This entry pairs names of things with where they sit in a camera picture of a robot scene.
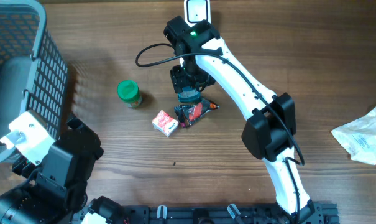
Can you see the red white packet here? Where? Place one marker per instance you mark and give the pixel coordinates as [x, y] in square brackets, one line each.
[165, 123]

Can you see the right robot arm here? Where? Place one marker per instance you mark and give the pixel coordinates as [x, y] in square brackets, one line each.
[270, 118]

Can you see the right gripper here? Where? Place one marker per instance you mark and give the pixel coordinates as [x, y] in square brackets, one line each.
[180, 81]

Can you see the white barcode scanner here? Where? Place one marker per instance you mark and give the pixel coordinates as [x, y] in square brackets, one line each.
[196, 11]

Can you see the black red snack packet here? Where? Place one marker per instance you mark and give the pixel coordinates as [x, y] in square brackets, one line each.
[188, 115]

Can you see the blue bottle with white cap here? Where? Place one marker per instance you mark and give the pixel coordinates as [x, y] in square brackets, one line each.
[189, 95]

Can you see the green lid jar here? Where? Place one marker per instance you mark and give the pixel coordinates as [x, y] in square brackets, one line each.
[128, 91]

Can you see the beige PanTree snack pouch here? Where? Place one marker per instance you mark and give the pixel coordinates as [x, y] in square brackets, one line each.
[358, 138]

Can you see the grey plastic mesh basket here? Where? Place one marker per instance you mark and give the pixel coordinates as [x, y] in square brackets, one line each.
[33, 73]

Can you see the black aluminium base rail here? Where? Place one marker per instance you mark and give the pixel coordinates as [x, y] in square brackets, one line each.
[313, 213]

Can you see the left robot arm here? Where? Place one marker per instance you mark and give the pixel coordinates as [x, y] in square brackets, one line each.
[55, 191]

